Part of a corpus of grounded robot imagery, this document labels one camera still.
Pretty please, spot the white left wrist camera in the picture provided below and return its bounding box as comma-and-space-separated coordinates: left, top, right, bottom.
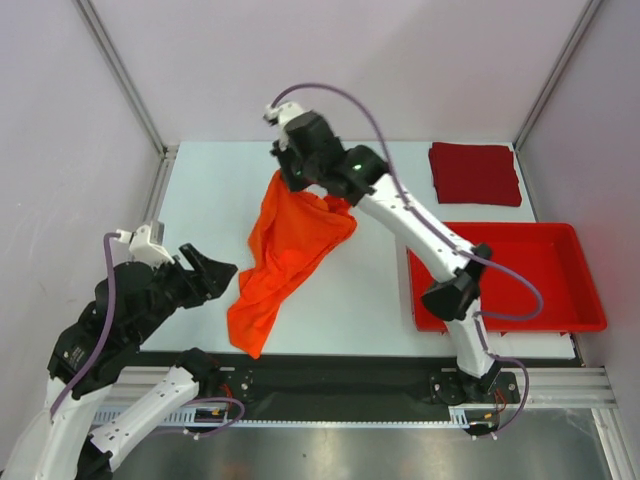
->
128, 220, 173, 268

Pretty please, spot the aluminium frame post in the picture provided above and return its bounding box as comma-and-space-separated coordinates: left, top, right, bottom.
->
512, 0, 606, 151
72, 0, 174, 160

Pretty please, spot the grey slotted cable duct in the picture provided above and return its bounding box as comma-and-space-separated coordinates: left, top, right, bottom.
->
89, 403, 501, 429

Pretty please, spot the red plastic tray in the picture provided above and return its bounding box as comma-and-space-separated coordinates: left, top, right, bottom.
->
407, 222, 607, 334

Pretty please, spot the left aluminium frame post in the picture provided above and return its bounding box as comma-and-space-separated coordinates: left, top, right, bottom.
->
72, 0, 174, 160

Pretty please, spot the orange t shirt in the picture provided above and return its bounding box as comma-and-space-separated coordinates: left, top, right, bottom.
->
227, 171, 357, 359

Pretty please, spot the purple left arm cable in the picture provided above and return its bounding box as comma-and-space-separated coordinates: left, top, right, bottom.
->
49, 229, 132, 416

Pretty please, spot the folded dark red t shirt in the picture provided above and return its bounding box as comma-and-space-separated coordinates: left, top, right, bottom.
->
428, 142, 522, 207

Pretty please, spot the right aluminium frame post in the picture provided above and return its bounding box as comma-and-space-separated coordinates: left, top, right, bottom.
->
512, 0, 606, 151

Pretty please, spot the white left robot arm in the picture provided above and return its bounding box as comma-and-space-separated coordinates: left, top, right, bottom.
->
1, 244, 238, 479

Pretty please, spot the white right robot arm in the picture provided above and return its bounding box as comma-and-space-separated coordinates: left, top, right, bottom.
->
264, 103, 500, 401

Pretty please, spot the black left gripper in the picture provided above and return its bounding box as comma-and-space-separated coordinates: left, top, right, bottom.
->
131, 240, 239, 342

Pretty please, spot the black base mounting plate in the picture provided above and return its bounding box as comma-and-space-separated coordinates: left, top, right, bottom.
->
119, 351, 519, 422

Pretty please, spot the aluminium front rail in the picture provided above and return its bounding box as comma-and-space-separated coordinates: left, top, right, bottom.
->
103, 367, 617, 409

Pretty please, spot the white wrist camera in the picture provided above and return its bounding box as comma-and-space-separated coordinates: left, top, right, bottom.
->
128, 220, 173, 268
263, 101, 307, 130

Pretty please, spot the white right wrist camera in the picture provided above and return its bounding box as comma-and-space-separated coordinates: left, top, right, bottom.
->
263, 101, 307, 130

